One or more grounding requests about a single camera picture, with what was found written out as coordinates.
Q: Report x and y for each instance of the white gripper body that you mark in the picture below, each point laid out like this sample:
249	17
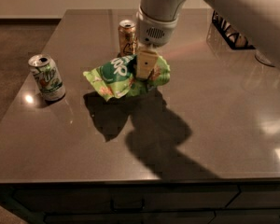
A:
155	32

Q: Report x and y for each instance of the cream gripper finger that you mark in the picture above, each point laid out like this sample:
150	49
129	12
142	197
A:
146	60

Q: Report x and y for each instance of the green rice chip bag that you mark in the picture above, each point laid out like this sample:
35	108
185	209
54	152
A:
117	78

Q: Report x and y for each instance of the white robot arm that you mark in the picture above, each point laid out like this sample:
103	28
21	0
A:
257	20

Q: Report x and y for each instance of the orange soda can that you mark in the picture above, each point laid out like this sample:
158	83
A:
127	38

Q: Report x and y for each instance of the white green 7up can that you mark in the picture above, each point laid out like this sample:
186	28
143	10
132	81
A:
47	77

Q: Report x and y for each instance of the dark cabinet drawer front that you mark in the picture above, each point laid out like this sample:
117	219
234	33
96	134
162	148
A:
94	200

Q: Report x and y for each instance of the black wire basket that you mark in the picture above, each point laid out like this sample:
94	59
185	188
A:
233	38

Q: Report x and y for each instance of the dark drawer handle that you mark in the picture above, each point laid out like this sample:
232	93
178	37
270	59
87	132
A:
137	206

